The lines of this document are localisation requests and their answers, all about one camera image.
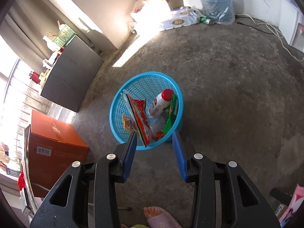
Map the blue plastic trash basket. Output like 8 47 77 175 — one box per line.
109 72 184 151

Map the pink cartoon cushion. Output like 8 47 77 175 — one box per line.
279 184 303 227

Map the red white drink bottle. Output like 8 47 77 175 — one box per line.
148 89 174 116

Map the orange cardboard box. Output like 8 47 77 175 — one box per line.
26 110 89 189

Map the red snack wrapper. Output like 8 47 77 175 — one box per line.
125 93 152 147

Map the white power cable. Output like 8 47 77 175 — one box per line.
235 13 304 63

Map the white plastic bag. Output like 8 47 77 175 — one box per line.
130 0 152 25

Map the red kettle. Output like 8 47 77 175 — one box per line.
29 72 41 84

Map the pack of tissue rolls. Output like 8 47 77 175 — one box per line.
159 7 200 31

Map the dark grey cabinet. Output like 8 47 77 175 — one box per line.
40 36 104 112

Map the empty blue water jug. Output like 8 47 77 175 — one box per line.
200 0 235 25

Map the green potato chip bag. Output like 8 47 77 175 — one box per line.
155 94 178 140

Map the grey curtain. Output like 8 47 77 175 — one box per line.
1 0 101 73

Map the green drink can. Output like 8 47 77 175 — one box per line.
200 16 214 26

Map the white water dispenser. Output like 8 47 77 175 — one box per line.
279 0 303 52

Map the red packet on table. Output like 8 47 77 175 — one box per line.
17 171 26 191

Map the small orange snack packet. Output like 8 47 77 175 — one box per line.
122 114 138 133

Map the foot in pink slipper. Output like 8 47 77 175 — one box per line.
143 206 182 228

